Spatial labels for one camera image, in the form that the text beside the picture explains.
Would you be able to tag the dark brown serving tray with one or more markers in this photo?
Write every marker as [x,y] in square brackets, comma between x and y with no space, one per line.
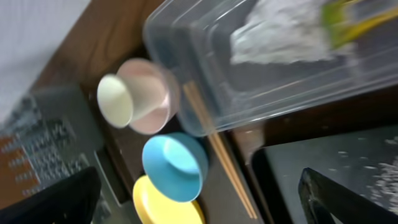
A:
[218,199]

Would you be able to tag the pile of white rice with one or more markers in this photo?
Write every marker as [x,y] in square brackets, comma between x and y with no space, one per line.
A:
[369,169]

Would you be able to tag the clear plastic waste bin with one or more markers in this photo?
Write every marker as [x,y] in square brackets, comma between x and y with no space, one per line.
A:
[191,39]

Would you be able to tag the pink plastic bowl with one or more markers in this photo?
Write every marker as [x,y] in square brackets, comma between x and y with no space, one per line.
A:
[156,120]

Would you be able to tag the cream plastic cup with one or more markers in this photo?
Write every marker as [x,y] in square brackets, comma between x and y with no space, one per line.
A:
[123,99]

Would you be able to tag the yellow plastic plate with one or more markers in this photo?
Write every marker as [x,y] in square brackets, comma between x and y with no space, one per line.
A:
[153,207]

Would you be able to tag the grey plastic dish rack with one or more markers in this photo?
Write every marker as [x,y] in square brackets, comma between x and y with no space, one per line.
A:
[50,136]

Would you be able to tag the right wooden chopstick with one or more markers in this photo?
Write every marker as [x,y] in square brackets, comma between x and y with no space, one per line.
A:
[224,149]

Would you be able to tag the green yellow snack wrapper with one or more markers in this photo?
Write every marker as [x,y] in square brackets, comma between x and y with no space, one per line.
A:
[346,20]

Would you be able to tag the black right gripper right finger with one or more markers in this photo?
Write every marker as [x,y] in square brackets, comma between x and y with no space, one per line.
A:
[323,200]

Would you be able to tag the light blue plastic bowl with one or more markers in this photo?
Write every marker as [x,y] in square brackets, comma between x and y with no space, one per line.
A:
[176,164]

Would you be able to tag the white paper napkin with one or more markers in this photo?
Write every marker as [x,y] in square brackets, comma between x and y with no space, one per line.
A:
[284,31]

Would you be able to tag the black food waste tray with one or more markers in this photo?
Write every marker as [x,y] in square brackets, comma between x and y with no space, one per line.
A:
[278,169]

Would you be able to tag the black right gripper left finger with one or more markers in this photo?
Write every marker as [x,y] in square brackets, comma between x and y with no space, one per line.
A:
[72,200]

